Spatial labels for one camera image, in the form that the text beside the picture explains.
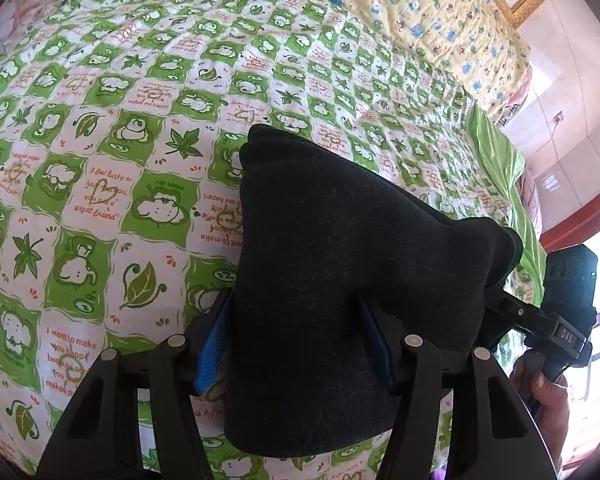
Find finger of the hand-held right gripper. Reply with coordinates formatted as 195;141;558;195
485;282;556;333

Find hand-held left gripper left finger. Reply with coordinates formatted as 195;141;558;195
35;287;236;480

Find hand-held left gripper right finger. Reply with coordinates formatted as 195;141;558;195
356;292;561;480

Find dark pants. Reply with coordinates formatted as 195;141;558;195
222;124;525;461

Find person's right hand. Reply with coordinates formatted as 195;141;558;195
509;352;575;443

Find pale pink floral bedding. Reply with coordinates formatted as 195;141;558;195
522;166;544;232

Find plain green sheet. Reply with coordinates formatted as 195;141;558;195
467;105;548;306

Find green checked cartoon quilt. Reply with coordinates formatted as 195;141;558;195
0;0;546;480

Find yellow animal print quilt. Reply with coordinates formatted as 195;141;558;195
275;0;531;121

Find red wooden frame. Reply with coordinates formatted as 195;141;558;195
539;199;600;254

